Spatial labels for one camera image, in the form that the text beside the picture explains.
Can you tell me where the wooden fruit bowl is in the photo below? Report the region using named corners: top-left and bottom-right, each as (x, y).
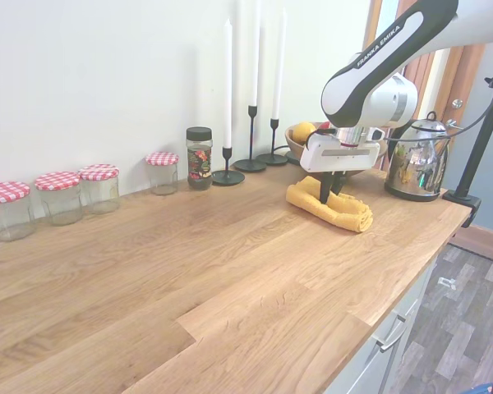
top-left (284, 121), bottom-right (389, 177)

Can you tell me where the glass jar red checked lid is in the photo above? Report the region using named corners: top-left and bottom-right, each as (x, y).
top-left (145, 151), bottom-right (180, 196)
top-left (0, 181), bottom-right (37, 242)
top-left (35, 171), bottom-right (83, 227)
top-left (78, 163), bottom-right (121, 215)

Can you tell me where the yellow lemon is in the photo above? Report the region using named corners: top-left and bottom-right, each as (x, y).
top-left (291, 121), bottom-right (318, 144)

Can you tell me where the yellow cloth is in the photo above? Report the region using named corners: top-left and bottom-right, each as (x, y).
top-left (285, 175), bottom-right (374, 234)

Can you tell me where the silver drawer handle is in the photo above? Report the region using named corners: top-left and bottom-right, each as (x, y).
top-left (376, 314), bottom-right (408, 353)

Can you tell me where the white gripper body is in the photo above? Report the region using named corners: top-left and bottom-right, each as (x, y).
top-left (298, 133), bottom-right (382, 173)

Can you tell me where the black clamp camera stand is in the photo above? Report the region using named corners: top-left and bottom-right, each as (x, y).
top-left (442, 57), bottom-right (493, 229)

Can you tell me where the coffee jar black lid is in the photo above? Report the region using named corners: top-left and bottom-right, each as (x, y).
top-left (185, 126), bottom-right (214, 192)

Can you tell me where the orange wooden door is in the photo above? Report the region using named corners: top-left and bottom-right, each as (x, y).
top-left (361, 0), bottom-right (488, 196)

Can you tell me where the short black candle holder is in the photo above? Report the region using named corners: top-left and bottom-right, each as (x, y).
top-left (211, 145), bottom-right (246, 186)

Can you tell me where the stainless steel kettle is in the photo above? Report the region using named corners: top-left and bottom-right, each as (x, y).
top-left (384, 110), bottom-right (453, 203)

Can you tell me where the white kitchen cabinet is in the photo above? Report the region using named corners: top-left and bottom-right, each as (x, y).
top-left (324, 245), bottom-right (440, 394)

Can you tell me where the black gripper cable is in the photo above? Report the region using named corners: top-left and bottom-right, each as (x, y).
top-left (306, 90), bottom-right (493, 144)

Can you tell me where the tall black candle holder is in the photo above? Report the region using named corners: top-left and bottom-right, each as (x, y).
top-left (233, 104), bottom-right (268, 172)

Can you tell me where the tall white candle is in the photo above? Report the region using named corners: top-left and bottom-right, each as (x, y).
top-left (248, 0), bottom-right (260, 108)
top-left (270, 7), bottom-right (288, 121)
top-left (223, 18), bottom-right (233, 149)

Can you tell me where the medium black candle holder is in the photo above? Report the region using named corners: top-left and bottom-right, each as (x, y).
top-left (256, 117), bottom-right (288, 166)

